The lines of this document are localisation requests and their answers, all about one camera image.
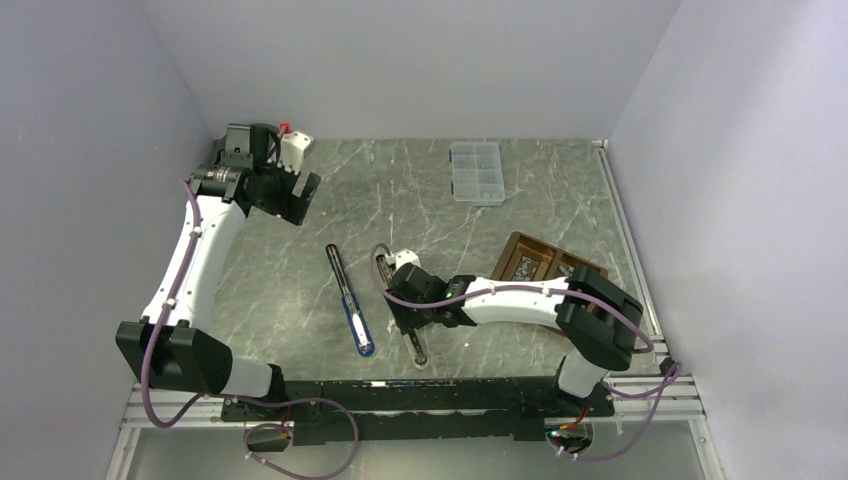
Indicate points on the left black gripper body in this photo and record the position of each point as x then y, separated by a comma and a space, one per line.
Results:
278, 186

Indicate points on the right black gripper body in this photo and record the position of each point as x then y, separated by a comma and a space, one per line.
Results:
409, 318

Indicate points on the black beige stapler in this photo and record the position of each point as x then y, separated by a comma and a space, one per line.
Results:
414, 344

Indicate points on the blue stapler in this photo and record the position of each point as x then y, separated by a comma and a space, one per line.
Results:
360, 332

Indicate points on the brown staple tray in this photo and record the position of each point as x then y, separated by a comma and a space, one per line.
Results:
526, 258

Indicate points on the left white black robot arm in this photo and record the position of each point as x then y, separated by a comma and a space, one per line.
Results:
254, 167

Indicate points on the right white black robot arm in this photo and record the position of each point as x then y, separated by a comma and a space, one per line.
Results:
602, 321

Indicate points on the black filament spool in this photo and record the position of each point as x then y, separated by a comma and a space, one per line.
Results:
219, 151

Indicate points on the clear plastic organizer box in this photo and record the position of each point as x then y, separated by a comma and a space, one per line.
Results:
477, 177

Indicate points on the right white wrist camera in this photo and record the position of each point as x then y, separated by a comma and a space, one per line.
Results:
403, 257

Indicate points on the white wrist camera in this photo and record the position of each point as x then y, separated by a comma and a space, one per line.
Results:
403, 257
293, 149

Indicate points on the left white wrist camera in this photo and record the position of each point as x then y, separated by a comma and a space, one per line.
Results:
293, 149

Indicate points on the aluminium frame rail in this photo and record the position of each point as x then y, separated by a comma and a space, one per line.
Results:
679, 402

